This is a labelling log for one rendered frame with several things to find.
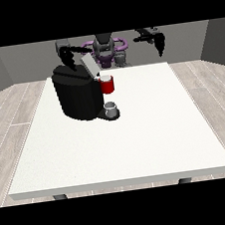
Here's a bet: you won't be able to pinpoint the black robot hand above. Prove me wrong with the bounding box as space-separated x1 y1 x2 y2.
131 30 168 61
57 42 97 74

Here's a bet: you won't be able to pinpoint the pale grey machine lid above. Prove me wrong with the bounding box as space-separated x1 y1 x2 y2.
79 52 102 79

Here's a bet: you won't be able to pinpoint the black coffee machine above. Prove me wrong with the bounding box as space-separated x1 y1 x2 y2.
49 58 121 127

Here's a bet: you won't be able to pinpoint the small grey coffee pod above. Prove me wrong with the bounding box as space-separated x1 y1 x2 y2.
112 51 128 68

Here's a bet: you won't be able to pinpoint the red pod holder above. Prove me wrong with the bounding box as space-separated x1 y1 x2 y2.
98 74 115 96

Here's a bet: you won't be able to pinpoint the grey robot trunk purple rings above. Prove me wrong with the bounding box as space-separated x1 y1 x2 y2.
80 30 132 72

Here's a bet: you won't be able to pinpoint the small grey cup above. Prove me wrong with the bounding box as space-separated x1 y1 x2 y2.
104 100 120 119

